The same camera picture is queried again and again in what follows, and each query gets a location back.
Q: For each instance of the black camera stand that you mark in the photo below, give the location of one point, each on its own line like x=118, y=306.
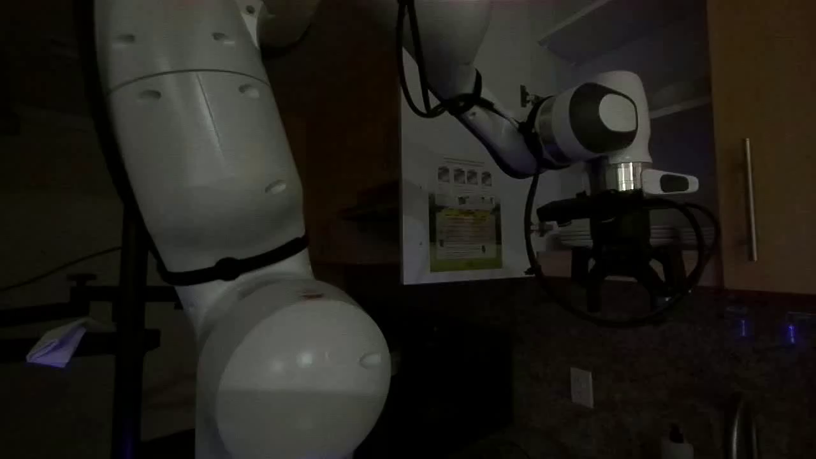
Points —
x=128, y=340

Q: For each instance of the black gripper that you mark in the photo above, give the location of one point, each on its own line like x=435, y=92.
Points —
x=628, y=238

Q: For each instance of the curved metal faucet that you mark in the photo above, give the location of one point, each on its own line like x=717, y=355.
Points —
x=739, y=435

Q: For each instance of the wall cabinet with shelves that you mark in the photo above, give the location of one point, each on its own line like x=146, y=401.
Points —
x=684, y=144

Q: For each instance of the small blue light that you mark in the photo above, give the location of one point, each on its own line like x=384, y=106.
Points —
x=791, y=332

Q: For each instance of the white wall outlet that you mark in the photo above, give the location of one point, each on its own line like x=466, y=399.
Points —
x=583, y=387

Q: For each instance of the white paper sheet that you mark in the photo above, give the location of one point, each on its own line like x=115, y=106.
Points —
x=56, y=346

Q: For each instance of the yellow green sticker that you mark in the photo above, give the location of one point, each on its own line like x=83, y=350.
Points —
x=466, y=232

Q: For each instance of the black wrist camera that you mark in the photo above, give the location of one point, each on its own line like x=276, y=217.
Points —
x=561, y=212

